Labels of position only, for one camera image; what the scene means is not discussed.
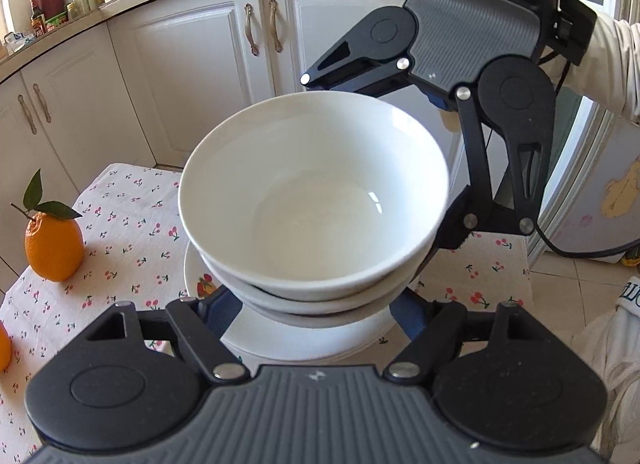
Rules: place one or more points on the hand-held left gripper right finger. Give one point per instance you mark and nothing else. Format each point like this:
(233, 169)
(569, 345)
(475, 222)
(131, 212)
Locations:
(407, 316)

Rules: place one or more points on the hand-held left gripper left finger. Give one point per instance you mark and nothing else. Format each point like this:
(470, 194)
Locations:
(220, 314)

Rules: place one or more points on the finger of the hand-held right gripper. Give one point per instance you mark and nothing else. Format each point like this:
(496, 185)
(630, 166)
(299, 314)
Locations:
(480, 216)
(345, 74)

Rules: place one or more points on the white bowl pink floral print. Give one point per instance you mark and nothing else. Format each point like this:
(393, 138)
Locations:
(300, 194)
(320, 316)
(410, 276)

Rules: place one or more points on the large white plate fruit print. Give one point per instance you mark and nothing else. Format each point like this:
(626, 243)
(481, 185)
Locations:
(280, 336)
(310, 358)

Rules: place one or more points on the person's right forearm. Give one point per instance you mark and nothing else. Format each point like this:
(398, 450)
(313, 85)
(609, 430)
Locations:
(615, 59)

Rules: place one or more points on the cherry print tablecloth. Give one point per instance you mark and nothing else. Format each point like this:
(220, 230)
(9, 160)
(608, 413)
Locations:
(125, 244)

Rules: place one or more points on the white patterned door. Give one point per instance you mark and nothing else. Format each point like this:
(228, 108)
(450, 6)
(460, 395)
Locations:
(600, 169)

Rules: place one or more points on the white kitchen cabinets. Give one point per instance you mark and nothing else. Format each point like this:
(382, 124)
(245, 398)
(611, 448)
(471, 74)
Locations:
(200, 69)

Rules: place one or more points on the orange with green leaves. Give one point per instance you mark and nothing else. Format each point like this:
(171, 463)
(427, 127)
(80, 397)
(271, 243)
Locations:
(52, 249)

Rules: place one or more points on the person's white garment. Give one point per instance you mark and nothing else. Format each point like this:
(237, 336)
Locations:
(615, 369)

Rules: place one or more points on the orange without leaf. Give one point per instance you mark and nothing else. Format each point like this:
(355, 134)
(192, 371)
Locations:
(4, 346)

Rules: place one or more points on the small jar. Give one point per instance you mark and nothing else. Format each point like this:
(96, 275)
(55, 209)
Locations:
(70, 12)

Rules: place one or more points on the green packet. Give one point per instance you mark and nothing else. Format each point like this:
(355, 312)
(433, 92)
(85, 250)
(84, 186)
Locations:
(56, 20)

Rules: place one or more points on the dark sauce bottle red label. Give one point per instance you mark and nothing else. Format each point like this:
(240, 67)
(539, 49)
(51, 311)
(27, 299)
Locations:
(38, 19)

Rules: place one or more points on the blue white packet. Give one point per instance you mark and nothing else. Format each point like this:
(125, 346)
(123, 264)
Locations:
(15, 40)

